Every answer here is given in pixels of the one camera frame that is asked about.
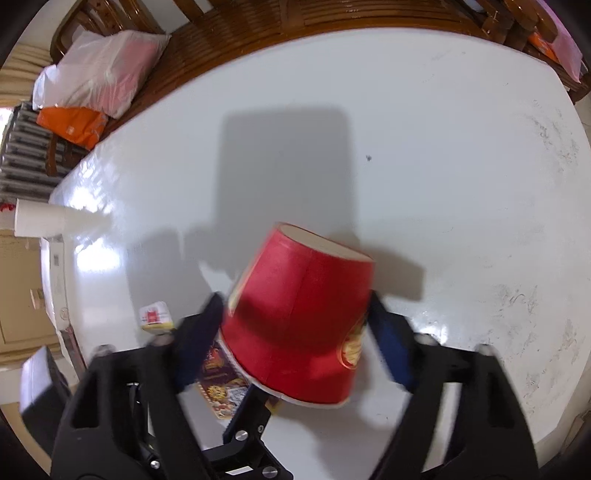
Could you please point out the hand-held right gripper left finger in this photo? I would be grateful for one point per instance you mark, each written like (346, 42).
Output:
(201, 334)

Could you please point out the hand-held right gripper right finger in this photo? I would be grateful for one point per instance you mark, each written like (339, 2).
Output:
(392, 344)

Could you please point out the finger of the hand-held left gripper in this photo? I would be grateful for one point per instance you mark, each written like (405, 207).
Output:
(258, 466)
(244, 427)

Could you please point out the colourful printed packet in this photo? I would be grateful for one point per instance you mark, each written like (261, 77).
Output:
(219, 383)

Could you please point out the red paper cup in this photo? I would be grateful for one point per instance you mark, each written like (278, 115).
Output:
(300, 318)

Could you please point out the beige cabinet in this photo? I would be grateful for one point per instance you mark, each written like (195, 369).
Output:
(18, 295)

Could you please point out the white paper cup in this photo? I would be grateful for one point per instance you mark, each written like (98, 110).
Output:
(41, 219)

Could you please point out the orange plastic bag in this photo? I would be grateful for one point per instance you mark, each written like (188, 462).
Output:
(69, 123)

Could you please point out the grey radiator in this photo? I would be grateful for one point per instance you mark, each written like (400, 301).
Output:
(23, 157)

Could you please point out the white plastic bag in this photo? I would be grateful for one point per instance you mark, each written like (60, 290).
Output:
(101, 69)

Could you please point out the dark wooden bench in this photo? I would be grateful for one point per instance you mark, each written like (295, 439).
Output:
(277, 23)

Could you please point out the orange packet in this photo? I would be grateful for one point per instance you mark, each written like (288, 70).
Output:
(541, 41)

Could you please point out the pale pink plastic bag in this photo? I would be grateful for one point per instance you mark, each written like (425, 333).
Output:
(569, 50)

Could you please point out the dark wooden chair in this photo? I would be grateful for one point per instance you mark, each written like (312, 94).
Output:
(512, 14)

